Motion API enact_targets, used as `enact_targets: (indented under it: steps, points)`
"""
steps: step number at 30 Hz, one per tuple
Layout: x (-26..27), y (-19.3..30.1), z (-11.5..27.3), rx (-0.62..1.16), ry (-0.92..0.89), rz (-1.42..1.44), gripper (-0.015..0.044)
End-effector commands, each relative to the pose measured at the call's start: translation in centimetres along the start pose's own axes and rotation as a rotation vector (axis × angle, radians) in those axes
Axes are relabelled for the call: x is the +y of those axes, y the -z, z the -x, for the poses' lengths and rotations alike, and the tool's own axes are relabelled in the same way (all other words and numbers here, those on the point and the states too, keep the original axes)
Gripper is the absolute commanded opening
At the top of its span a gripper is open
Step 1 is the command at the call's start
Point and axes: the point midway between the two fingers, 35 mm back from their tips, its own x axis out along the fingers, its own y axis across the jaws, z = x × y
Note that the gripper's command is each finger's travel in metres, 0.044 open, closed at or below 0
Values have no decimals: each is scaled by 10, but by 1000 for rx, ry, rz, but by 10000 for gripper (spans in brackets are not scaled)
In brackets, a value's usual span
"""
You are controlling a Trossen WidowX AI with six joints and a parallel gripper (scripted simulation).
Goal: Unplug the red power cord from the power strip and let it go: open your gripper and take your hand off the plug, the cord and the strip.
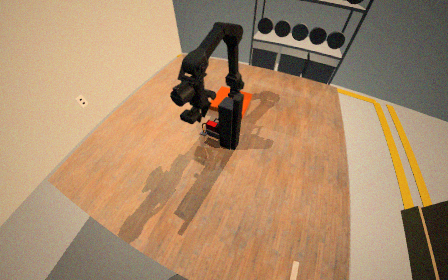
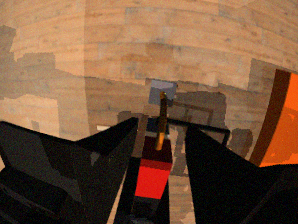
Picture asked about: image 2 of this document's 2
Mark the black rectangular block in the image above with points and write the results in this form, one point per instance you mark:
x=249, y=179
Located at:
x=127, y=188

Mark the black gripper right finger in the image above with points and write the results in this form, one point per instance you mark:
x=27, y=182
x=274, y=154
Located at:
x=227, y=189

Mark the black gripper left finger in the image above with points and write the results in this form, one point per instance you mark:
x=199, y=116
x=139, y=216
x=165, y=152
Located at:
x=90, y=169

